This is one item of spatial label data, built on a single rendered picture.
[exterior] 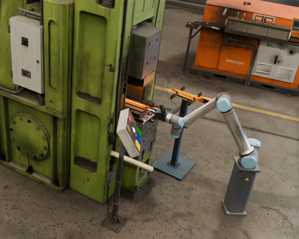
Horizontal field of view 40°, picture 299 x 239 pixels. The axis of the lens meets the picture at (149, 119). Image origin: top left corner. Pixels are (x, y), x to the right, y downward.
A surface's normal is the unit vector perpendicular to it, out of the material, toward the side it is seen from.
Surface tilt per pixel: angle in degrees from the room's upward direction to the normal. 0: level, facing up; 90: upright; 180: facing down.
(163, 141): 0
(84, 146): 90
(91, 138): 90
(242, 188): 90
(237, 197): 90
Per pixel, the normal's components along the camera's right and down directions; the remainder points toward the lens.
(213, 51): -0.26, 0.50
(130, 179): -0.45, 0.40
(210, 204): 0.11, -0.85
